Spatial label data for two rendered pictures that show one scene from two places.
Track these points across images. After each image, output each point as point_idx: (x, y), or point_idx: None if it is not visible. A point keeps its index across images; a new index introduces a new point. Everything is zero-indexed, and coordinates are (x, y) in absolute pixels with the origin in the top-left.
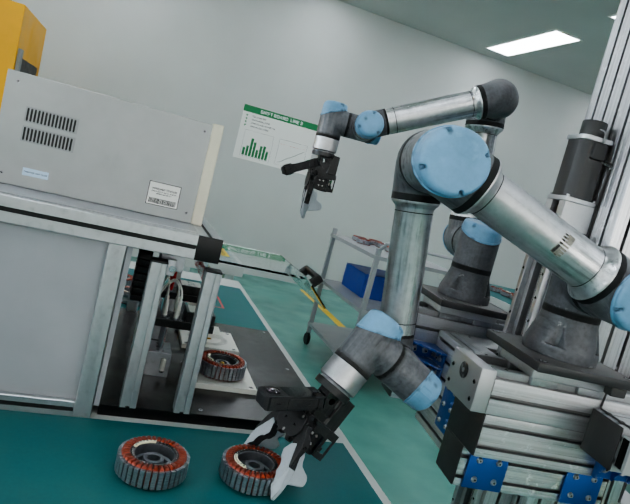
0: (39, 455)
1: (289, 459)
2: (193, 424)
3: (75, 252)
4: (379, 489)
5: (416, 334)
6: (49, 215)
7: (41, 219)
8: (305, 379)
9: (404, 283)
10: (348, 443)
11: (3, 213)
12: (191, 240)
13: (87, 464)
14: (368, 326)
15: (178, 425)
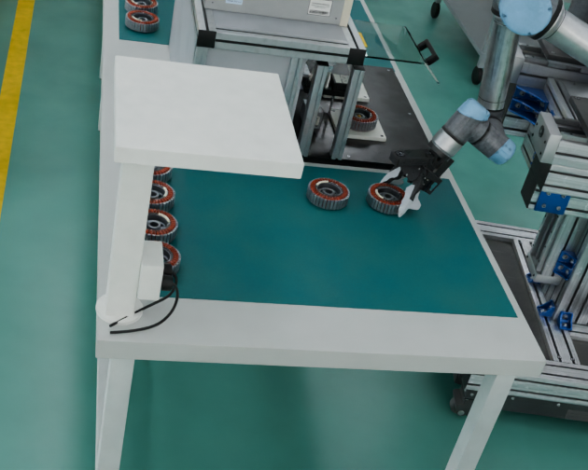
0: (264, 188)
1: (410, 194)
2: (344, 166)
3: (270, 63)
4: (469, 212)
5: (525, 81)
6: (256, 43)
7: (251, 46)
8: (424, 120)
9: (497, 75)
10: (453, 178)
11: (229, 45)
12: (344, 51)
13: (290, 194)
14: (465, 112)
15: (334, 167)
